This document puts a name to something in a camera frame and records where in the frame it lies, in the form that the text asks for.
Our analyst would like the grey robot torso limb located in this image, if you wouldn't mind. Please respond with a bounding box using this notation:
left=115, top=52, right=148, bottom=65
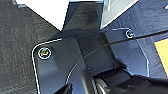
left=81, top=64, right=168, bottom=94

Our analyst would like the round yellow-ringed base marker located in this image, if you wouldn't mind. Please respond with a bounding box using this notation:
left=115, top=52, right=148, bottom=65
left=124, top=29, right=135, bottom=39

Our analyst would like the thin robot cable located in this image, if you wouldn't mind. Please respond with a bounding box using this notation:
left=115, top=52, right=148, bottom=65
left=64, top=29, right=168, bottom=88

